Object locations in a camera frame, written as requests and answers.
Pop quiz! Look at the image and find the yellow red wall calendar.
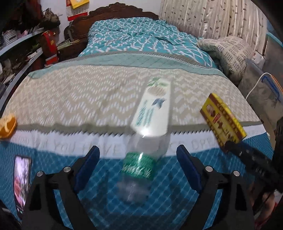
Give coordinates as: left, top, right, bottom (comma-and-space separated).
66, 0, 89, 22

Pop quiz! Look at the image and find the smartphone with lit screen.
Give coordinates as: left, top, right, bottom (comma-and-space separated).
13, 155, 32, 219

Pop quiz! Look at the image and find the clear bottle green label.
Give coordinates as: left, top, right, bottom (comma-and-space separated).
117, 134, 170, 203

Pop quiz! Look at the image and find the leaf pattern curtain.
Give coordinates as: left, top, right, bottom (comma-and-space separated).
159, 0, 267, 54

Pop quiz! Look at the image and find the patterned bed cover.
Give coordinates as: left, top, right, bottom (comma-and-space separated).
1, 51, 273, 229

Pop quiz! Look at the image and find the white cable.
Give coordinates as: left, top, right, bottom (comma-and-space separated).
245, 72, 273, 101

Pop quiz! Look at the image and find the clear box orange lid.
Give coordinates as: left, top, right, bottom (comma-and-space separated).
238, 59, 282, 127

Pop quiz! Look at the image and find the red gift bag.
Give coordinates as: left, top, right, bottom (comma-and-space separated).
40, 31, 59, 66

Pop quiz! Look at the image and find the grey wall shelf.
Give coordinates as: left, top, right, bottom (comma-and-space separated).
1, 28, 44, 114

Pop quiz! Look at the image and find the white green tube package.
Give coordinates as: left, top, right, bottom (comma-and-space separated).
130, 77, 171, 137

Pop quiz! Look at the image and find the teal patterned quilt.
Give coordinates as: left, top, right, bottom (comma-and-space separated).
80, 17, 216, 68

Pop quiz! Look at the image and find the yellow rectangular box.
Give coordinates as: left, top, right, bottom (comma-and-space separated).
200, 93, 247, 152

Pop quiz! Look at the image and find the carved wooden headboard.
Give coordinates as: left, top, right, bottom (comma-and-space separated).
57, 2, 159, 61

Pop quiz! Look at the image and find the grey patterned folded blanket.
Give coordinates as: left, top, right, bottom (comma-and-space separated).
197, 36, 254, 86

